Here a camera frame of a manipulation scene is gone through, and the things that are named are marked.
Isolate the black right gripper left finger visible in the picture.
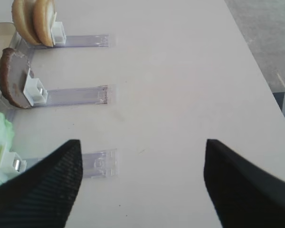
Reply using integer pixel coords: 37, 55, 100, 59
0, 139, 83, 228

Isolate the white lettuce holder clip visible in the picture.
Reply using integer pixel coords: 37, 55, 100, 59
0, 145, 27, 183

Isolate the clear bun holder rail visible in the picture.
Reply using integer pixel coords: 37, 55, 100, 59
26, 34, 110, 50

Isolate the white bun holder clip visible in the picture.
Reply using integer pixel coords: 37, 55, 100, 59
51, 21, 67, 45

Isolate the standing bun slice far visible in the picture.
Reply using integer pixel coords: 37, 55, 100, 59
11, 0, 41, 45

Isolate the standing meat patty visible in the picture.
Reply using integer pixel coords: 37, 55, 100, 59
0, 47, 31, 109

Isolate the clear lettuce holder rail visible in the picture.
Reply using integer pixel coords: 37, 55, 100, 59
12, 149, 118, 179

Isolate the clear patty holder rail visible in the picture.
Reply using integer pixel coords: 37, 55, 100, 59
45, 85, 109, 106

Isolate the white patty holder clip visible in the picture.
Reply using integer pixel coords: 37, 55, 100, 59
23, 67, 48, 106

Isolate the standing bun slice near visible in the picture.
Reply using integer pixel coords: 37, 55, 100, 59
33, 0, 56, 47

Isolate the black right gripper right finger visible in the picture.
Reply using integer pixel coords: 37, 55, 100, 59
203, 139, 285, 228

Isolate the standing bun slice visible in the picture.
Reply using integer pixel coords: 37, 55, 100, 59
11, 0, 41, 45
33, 0, 56, 47

